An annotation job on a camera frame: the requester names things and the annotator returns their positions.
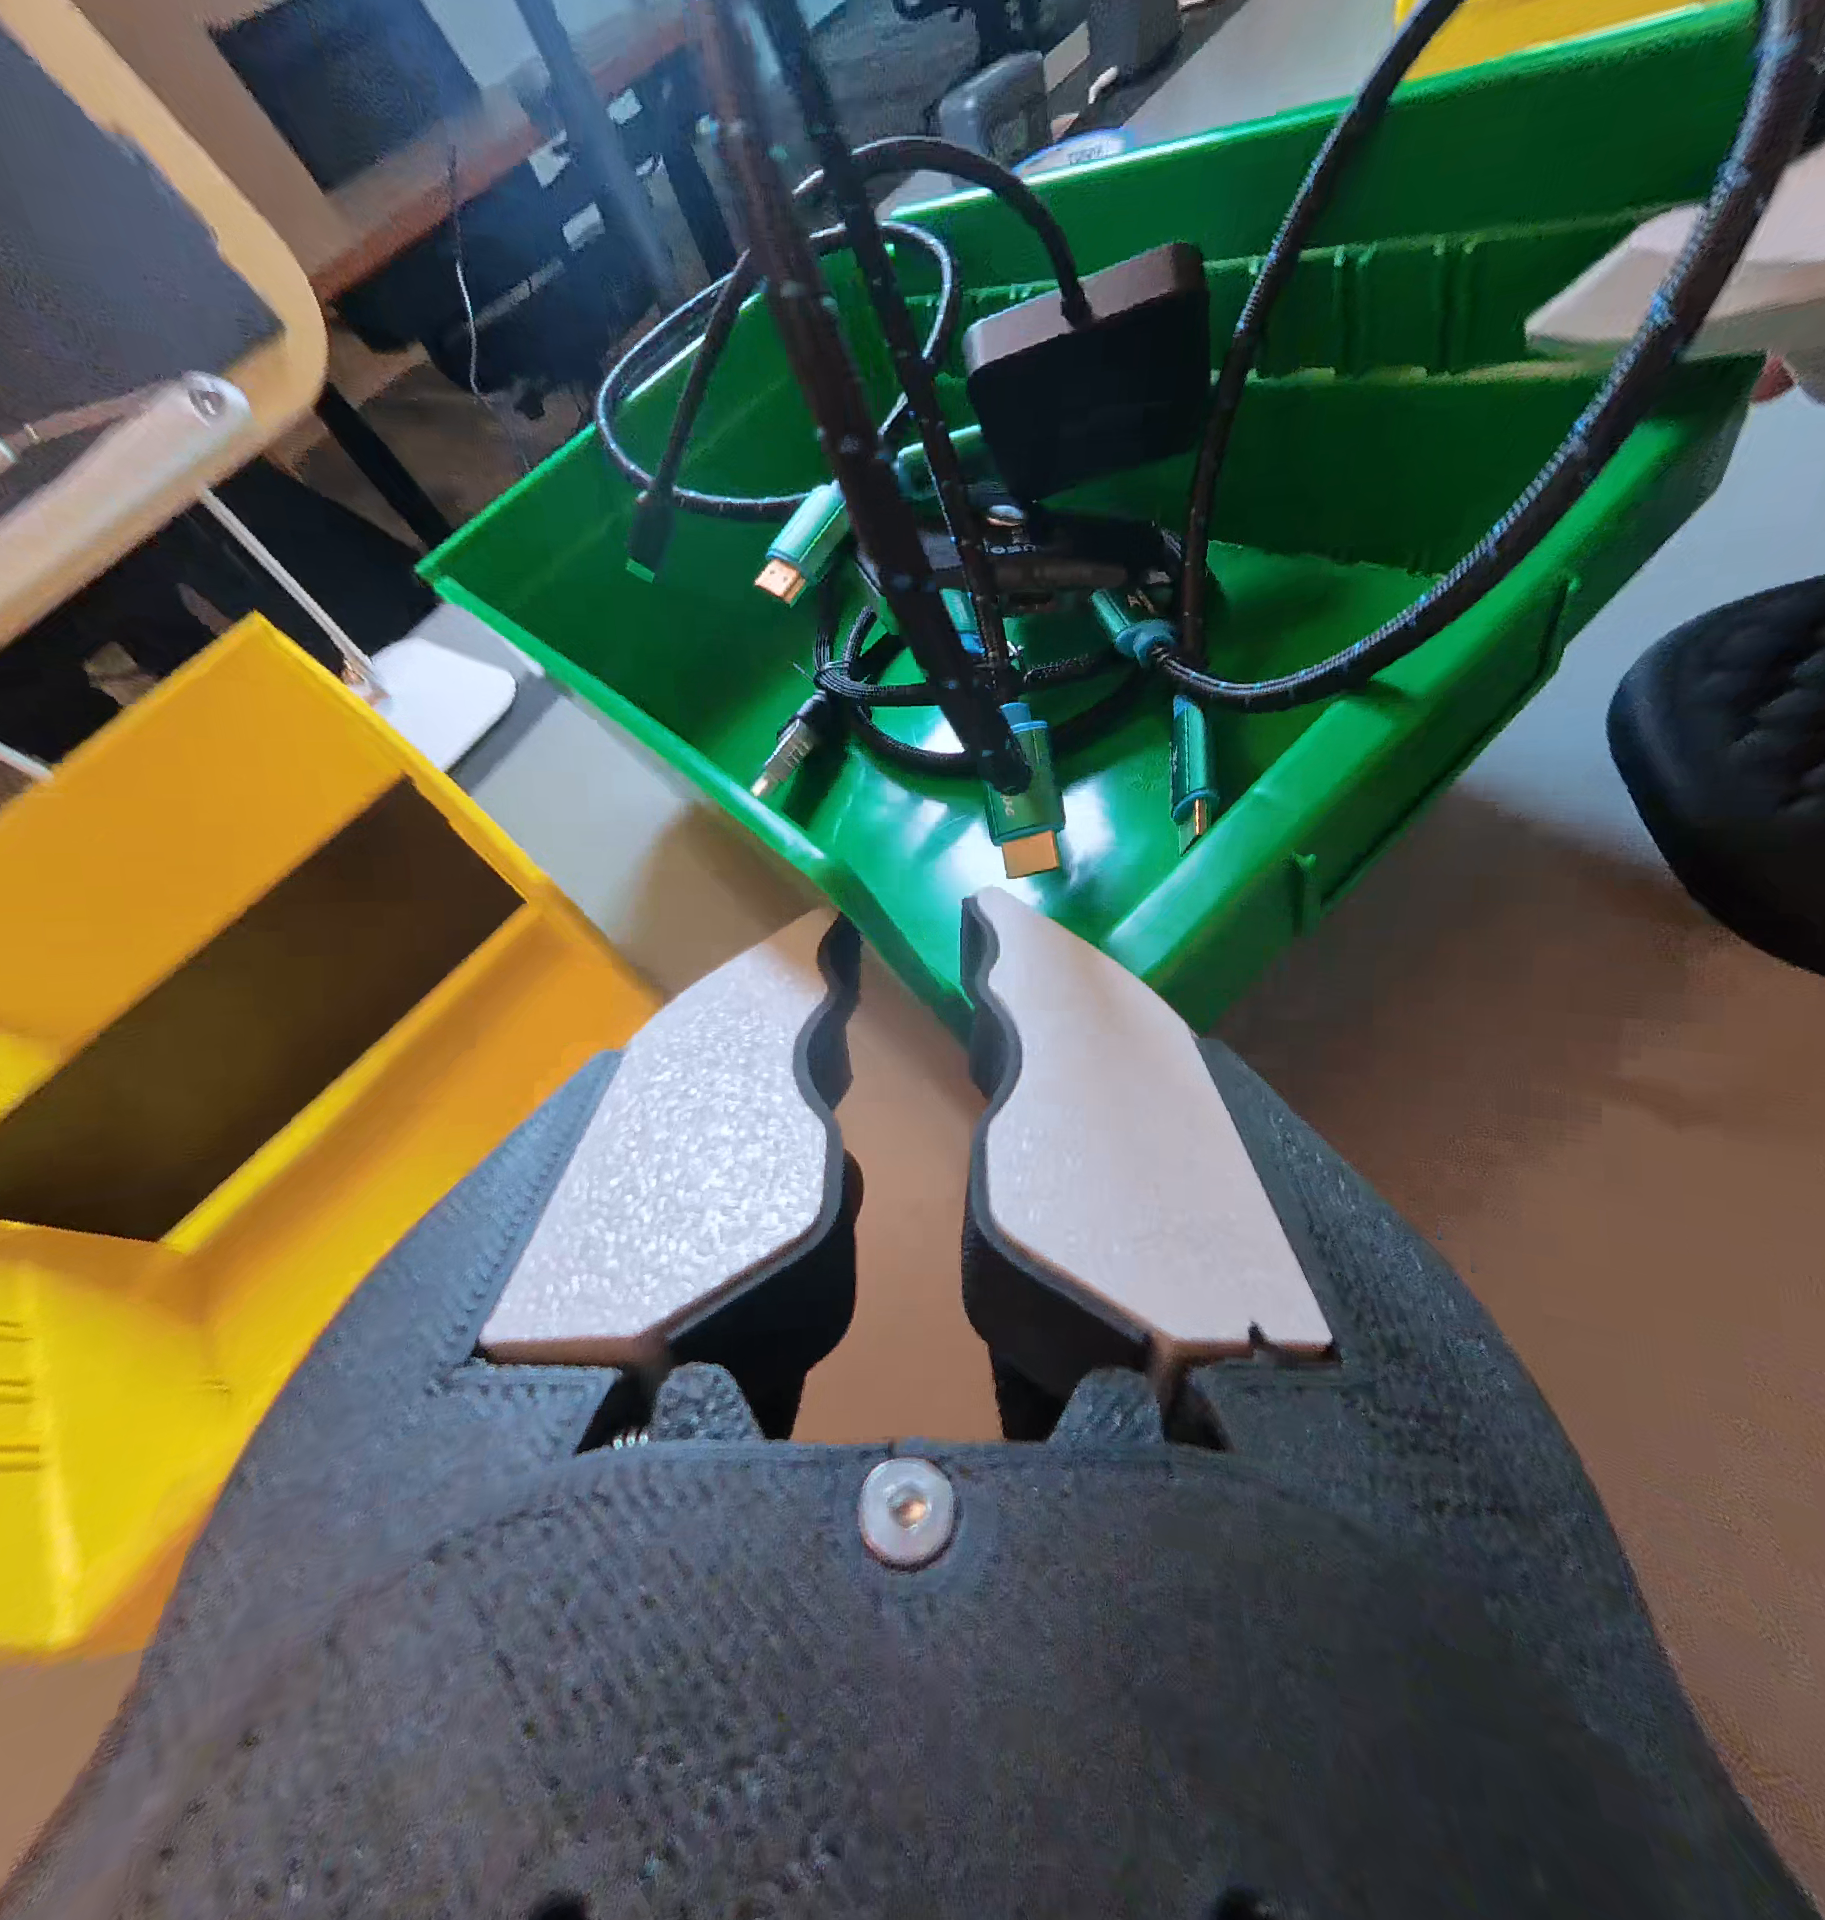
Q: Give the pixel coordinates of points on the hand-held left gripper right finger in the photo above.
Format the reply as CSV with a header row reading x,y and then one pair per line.
x,y
1138,1170

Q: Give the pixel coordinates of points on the black foam pad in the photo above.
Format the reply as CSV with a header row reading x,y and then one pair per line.
x,y
1768,766

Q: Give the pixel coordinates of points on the black adapter box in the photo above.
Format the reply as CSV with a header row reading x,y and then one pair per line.
x,y
1092,375

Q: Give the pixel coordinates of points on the black panel with wooden rim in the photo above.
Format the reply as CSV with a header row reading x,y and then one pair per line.
x,y
74,271

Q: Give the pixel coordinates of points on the yellow plastic bin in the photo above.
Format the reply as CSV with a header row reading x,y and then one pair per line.
x,y
1573,24
313,1200

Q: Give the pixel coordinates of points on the wooden office desk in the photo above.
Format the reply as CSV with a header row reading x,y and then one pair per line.
x,y
464,150

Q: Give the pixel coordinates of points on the green plastic bin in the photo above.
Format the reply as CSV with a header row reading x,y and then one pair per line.
x,y
1453,780

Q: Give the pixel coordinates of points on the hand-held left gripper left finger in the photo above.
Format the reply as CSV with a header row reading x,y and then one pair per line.
x,y
672,1186

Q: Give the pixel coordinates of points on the person's right hand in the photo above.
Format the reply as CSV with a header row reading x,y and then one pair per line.
x,y
1773,380

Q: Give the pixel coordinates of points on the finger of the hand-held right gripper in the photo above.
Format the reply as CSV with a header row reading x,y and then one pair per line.
x,y
1722,286

